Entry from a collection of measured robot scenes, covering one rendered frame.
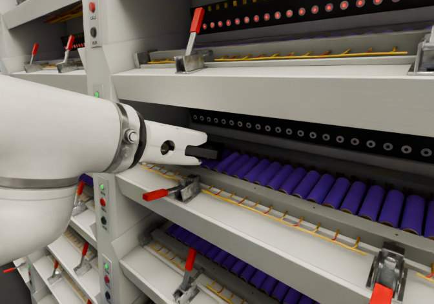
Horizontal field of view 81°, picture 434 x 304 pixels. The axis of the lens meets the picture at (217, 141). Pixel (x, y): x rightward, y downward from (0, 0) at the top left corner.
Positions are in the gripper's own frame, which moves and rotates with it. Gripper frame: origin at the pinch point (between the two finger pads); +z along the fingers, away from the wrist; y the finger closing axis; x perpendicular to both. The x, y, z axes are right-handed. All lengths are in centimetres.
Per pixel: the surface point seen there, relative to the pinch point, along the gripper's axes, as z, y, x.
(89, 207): 2.2, 40.2, 24.3
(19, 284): 16, 126, 98
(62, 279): 11, 67, 62
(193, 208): -5.2, -4.4, 8.5
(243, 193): -1.6, -10.0, 4.6
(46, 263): 10, 82, 63
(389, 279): -6.4, -28.1, 6.2
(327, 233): -1.4, -21.8, 5.7
